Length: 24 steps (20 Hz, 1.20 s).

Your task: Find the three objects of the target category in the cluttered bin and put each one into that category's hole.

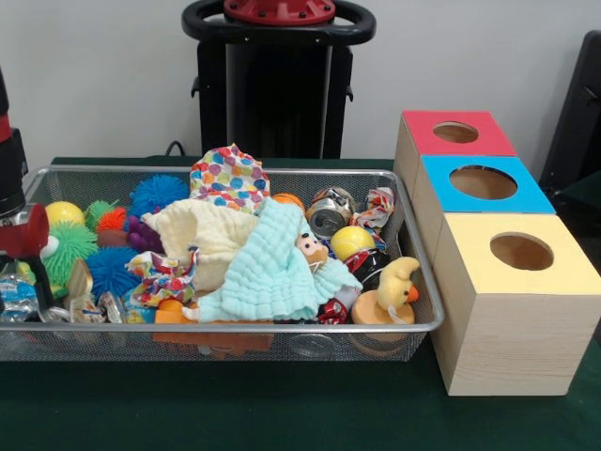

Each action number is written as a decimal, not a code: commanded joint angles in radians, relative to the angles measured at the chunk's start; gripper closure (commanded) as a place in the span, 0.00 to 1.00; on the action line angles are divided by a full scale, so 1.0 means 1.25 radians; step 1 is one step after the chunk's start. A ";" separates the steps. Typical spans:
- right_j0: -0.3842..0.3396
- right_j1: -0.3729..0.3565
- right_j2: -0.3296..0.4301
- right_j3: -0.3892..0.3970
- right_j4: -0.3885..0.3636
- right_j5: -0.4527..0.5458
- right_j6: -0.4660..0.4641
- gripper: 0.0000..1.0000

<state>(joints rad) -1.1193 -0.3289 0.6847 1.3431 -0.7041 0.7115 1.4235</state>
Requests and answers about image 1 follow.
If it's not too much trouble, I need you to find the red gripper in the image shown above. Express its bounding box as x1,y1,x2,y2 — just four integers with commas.
0,202,56,311

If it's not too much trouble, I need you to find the brown plush toy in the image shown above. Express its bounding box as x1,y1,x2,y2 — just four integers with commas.
295,232,330,273

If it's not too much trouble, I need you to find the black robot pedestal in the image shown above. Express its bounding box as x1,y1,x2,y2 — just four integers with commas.
181,0,377,160

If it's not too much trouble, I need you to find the polka dot cloth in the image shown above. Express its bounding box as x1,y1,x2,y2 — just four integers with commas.
190,144,272,215

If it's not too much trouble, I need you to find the green spiky monster toy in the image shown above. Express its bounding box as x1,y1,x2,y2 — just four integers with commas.
16,220,100,302

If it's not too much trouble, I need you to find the crushed clear plastic bottle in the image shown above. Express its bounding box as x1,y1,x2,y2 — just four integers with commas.
69,290,128,325

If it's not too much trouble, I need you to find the yellow plush duck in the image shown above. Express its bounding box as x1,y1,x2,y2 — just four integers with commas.
378,256,422,312

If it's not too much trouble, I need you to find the mint green cloth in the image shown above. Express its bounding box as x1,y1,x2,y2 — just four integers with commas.
195,196,363,324

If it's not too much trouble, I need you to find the black panel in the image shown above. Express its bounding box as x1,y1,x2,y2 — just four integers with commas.
538,30,601,189

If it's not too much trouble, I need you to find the crushed silver drink can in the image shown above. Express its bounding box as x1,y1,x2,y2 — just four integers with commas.
305,187,357,239

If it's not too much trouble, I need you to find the silver mesh bin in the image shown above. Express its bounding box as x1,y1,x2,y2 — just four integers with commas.
0,164,446,363

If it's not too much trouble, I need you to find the plain yellow ball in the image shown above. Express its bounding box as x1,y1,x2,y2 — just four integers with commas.
45,200,86,226

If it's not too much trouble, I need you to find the yellow tennis ball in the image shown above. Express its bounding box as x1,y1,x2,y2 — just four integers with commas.
331,225,377,259

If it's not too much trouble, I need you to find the blue spiky ball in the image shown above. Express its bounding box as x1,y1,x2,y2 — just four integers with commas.
129,176,192,220

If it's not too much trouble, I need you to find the crushed blue-label plastic bottle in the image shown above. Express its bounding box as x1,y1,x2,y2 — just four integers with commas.
0,272,41,324

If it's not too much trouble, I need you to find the wooden three-hole box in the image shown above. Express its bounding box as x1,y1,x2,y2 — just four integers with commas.
393,110,601,397

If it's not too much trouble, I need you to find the dark green tablecloth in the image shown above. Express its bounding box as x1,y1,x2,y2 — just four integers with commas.
0,156,601,451

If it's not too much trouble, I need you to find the cream knitted cloth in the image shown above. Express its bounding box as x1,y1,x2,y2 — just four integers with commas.
140,196,260,292

